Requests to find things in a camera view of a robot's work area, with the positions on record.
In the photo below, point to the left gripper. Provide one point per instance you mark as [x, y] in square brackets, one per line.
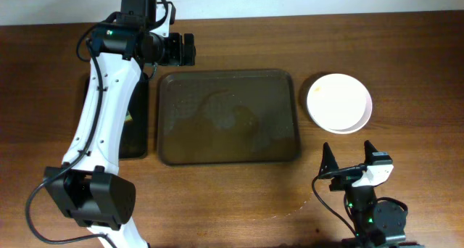
[177, 55]

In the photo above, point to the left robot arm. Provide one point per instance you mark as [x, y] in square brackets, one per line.
[86, 187]

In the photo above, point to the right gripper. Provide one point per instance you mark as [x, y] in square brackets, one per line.
[344, 180]

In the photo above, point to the white plate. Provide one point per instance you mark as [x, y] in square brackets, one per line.
[333, 95]
[347, 124]

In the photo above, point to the black rectangular tray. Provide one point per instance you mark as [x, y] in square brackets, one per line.
[134, 139]

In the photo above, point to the white plate top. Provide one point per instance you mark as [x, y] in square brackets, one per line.
[333, 95]

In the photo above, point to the green yellow sponge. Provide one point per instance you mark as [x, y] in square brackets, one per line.
[128, 117]

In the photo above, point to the brown serving tray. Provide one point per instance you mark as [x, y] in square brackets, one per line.
[227, 116]

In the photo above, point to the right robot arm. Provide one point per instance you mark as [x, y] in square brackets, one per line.
[374, 221]

